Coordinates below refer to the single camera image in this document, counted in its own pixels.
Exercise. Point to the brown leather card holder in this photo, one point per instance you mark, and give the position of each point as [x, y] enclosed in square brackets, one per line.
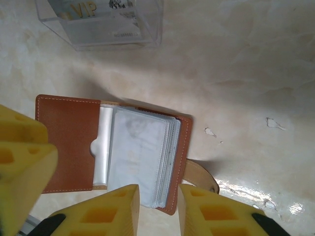
[69, 137]

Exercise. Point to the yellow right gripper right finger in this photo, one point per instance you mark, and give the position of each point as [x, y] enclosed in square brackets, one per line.
[189, 216]

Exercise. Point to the white VIP card gold lettering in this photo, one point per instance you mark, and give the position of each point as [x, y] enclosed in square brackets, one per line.
[86, 11]

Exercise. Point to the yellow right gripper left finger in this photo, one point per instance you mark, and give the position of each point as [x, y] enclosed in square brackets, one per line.
[128, 209]

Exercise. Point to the clear acrylic box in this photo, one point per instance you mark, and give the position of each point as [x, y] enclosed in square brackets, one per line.
[98, 43]

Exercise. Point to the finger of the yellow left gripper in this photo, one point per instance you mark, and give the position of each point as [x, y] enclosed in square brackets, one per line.
[29, 177]
[24, 132]

